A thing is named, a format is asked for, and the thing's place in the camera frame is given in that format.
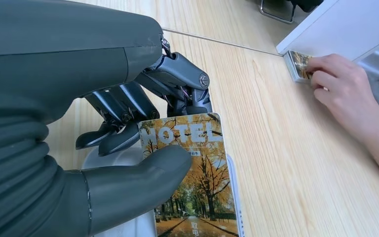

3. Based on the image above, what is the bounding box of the stack of hotel cards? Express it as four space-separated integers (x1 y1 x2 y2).
283 50 314 83

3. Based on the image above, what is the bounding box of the hotel picture ID card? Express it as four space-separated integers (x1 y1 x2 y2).
138 113 240 237

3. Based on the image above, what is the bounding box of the white desk partition box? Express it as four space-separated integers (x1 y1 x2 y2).
276 0 379 63

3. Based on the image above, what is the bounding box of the metal wire stand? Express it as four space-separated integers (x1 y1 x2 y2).
260 0 298 25

